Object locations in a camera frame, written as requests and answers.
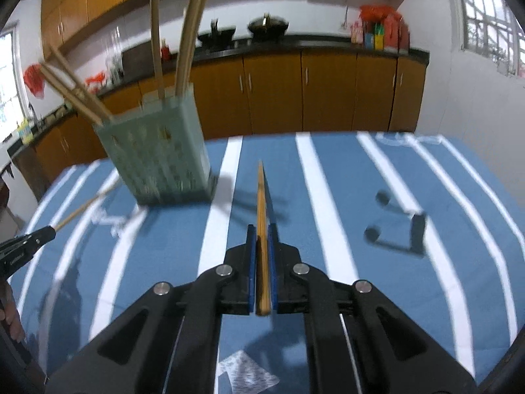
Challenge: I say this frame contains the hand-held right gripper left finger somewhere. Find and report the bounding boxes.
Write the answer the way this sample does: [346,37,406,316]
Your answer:
[46,224,257,394]

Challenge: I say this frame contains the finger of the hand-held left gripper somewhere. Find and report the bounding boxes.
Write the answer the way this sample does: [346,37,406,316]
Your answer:
[0,226,57,280]

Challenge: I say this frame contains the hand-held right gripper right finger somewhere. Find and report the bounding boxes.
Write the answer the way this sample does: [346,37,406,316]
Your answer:
[266,224,480,394]

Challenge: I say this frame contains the wooden chopstick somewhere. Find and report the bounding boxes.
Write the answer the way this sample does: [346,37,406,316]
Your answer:
[48,45,116,121]
[53,181,123,231]
[174,0,206,97]
[255,160,272,317]
[148,0,167,101]
[38,62,105,128]
[180,0,215,97]

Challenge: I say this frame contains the green perforated utensil holder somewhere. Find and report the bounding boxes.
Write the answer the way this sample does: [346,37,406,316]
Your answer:
[92,82,218,208]

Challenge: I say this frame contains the person's left hand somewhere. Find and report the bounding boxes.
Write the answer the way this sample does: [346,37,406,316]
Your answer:
[0,283,25,343]

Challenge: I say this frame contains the blue white striped tablecloth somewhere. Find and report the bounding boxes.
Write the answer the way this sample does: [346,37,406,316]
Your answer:
[8,131,519,394]

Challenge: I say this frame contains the yellow packet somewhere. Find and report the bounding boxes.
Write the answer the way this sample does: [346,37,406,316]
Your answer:
[16,119,35,144]

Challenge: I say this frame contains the black metal stand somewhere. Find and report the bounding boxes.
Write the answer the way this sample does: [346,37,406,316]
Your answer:
[364,190,427,257]

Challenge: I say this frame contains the bright window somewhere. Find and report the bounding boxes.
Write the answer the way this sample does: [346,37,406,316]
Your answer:
[0,31,21,140]

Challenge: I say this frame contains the hanging red plastic bag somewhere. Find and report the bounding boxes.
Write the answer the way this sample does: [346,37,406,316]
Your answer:
[23,63,46,99]

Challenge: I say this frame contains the orange lower kitchen cabinets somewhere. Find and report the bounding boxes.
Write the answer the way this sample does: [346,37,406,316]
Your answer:
[12,47,429,198]

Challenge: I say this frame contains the orange plastic bag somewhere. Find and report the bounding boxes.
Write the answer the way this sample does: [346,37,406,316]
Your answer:
[85,72,108,93]

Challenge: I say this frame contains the clear plastic bags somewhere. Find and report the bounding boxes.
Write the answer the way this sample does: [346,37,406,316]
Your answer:
[104,27,124,83]

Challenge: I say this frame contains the dark cutting board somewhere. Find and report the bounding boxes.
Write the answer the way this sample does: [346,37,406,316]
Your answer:
[122,43,154,80]

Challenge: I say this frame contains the black kitchen countertop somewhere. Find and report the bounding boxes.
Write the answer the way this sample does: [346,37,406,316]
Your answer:
[6,35,431,161]

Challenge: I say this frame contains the black wok with lid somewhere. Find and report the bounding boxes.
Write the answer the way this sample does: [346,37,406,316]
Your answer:
[247,14,290,42]

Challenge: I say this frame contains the red packages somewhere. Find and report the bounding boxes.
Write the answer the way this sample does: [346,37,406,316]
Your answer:
[350,5,411,55]

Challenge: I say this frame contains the barred window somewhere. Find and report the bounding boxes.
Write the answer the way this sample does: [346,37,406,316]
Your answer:
[453,0,525,77]

